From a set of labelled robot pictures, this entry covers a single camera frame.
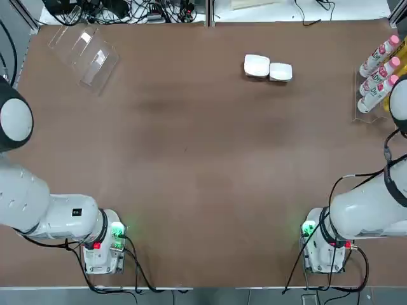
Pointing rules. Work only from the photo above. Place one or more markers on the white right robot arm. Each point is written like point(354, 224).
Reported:
point(359, 206)

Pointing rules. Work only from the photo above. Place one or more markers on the clear acrylic bottle shelf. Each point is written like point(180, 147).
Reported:
point(369, 119)

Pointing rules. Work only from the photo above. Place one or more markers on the grey floor box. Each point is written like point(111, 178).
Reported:
point(310, 299)

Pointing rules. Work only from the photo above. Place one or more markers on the pink-capped white bottle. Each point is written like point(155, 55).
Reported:
point(378, 74)
point(373, 97)
point(380, 52)

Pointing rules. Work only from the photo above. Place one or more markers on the aluminium frame profile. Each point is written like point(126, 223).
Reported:
point(399, 12)
point(30, 16)

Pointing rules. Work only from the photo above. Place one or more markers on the clear plastic holder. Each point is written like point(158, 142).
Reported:
point(86, 60)

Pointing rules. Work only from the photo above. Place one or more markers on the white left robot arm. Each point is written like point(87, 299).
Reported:
point(25, 197)

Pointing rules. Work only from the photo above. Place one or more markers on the white side table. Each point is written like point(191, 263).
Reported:
point(254, 14)

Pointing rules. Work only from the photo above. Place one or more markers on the aluminium frame post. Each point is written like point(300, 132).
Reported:
point(210, 12)

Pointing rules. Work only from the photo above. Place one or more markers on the grey power adapter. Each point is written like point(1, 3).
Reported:
point(155, 18)

